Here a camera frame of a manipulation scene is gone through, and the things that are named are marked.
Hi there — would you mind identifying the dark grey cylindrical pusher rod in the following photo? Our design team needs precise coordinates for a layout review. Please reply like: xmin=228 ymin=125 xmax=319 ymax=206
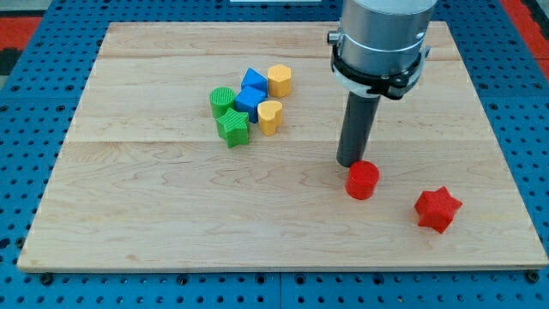
xmin=336 ymin=93 xmax=380 ymax=167

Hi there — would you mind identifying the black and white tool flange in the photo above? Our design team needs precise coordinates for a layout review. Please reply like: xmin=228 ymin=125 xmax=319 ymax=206
xmin=330 ymin=45 xmax=431 ymax=100

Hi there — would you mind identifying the yellow heart block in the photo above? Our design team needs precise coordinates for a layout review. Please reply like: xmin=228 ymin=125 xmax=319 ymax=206
xmin=257 ymin=100 xmax=283 ymax=136

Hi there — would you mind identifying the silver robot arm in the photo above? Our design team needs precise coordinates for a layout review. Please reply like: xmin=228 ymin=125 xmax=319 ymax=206
xmin=327 ymin=0 xmax=437 ymax=167

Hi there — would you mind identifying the red cylinder block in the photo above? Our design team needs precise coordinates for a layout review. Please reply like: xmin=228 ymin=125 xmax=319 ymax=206
xmin=345 ymin=161 xmax=381 ymax=200

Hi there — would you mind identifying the yellow hexagon block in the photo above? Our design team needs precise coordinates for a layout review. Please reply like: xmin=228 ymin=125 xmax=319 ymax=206
xmin=268 ymin=64 xmax=293 ymax=98

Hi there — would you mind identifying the blue cube block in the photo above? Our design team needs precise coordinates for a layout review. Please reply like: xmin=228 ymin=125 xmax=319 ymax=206
xmin=234 ymin=86 xmax=267 ymax=124

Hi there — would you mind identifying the blue triangle block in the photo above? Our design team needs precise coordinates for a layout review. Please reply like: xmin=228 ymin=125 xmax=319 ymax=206
xmin=240 ymin=68 xmax=268 ymax=94

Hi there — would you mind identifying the red star block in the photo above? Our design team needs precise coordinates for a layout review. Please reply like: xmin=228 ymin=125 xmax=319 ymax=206
xmin=414 ymin=186 xmax=463 ymax=233

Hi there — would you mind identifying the green star block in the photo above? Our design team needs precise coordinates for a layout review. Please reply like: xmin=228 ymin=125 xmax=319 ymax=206
xmin=216 ymin=108 xmax=250 ymax=148

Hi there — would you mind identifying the green cylinder block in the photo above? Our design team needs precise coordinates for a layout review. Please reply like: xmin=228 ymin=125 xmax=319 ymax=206
xmin=209 ymin=87 xmax=236 ymax=118

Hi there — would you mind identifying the wooden board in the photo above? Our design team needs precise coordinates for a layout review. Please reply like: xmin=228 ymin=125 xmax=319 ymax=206
xmin=18 ymin=21 xmax=548 ymax=273

